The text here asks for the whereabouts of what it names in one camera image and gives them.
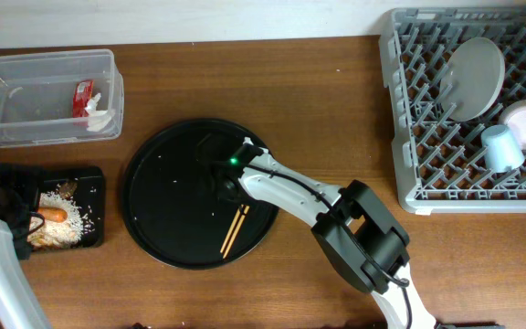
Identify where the grey dishwasher rack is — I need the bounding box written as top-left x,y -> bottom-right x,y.
379,7 -> 526,215

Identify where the orange carrot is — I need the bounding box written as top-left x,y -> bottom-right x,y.
37,207 -> 68,223

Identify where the brown food scrap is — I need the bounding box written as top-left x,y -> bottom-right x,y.
58,180 -> 78,199

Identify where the black rectangular tray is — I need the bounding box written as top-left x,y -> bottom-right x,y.
33,166 -> 105,252

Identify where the pile of rice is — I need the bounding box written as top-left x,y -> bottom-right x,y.
27,192 -> 96,249

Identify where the red snack wrapper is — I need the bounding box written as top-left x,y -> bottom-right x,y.
72,80 -> 94,118

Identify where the white tissue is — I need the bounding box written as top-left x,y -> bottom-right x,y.
84,93 -> 113,132

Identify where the light blue cup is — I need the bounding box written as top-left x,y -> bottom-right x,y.
480,124 -> 524,174

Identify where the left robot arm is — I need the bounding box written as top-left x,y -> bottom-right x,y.
0,163 -> 51,328

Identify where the clear plastic bin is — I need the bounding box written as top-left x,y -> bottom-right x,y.
0,49 -> 124,148

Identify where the wooden chopstick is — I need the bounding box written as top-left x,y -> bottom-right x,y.
219,205 -> 246,258
221,205 -> 250,259

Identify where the white plate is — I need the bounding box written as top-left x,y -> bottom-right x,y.
439,37 -> 506,122

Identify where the round black tray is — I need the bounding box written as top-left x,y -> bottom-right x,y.
121,118 -> 279,270

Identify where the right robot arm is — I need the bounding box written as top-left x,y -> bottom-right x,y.
195,134 -> 438,328

